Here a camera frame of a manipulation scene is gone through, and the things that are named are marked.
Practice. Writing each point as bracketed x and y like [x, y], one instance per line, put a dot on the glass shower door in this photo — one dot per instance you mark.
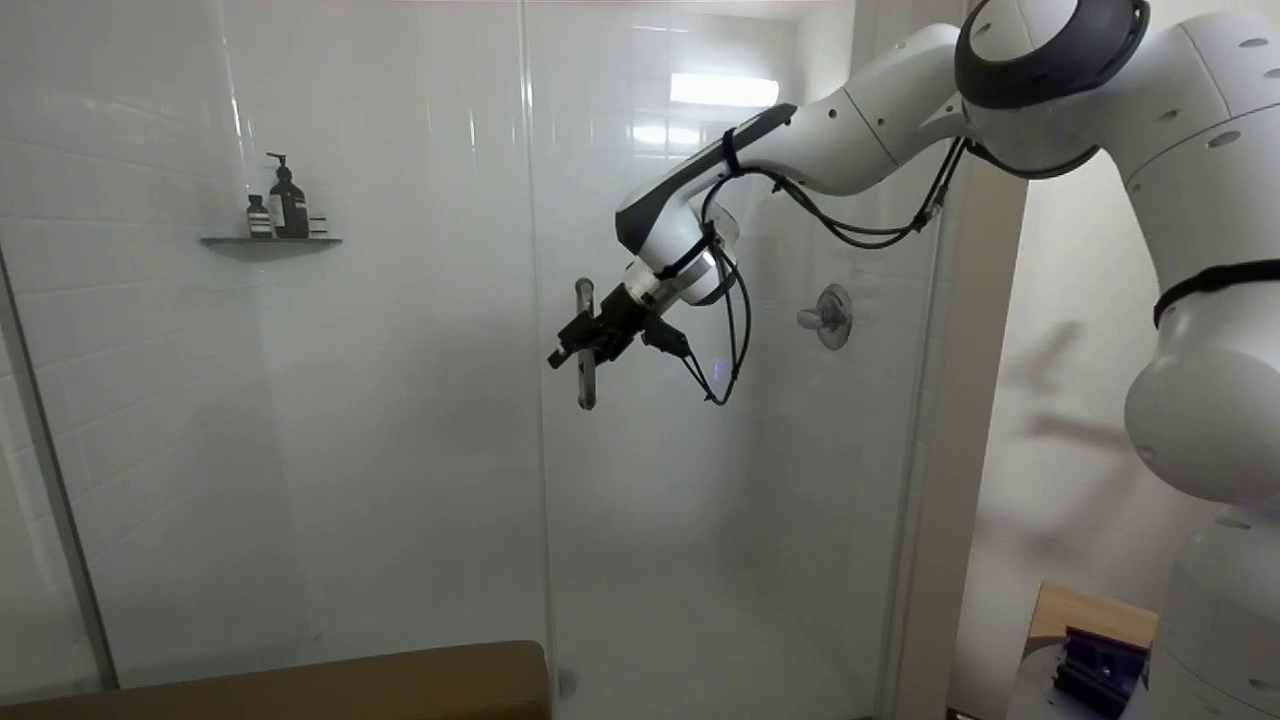
[722, 533]

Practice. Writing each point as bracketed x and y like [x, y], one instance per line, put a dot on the dark pump bottle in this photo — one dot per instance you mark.
[284, 205]

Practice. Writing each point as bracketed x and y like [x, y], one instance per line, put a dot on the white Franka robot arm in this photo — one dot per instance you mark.
[1064, 163]

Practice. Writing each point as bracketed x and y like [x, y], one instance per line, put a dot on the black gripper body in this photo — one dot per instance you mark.
[622, 325]

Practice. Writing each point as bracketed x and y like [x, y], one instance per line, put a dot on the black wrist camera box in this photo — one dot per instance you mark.
[665, 337]

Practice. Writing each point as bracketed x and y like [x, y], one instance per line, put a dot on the dark metal panel frame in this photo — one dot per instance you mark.
[55, 493]

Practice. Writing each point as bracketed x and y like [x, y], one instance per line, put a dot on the glass corner shower shelf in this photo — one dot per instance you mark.
[269, 245]

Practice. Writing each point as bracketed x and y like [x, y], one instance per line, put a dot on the small clear jar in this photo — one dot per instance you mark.
[318, 225]

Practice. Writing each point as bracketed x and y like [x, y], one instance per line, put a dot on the small dark bottle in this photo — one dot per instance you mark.
[256, 223]

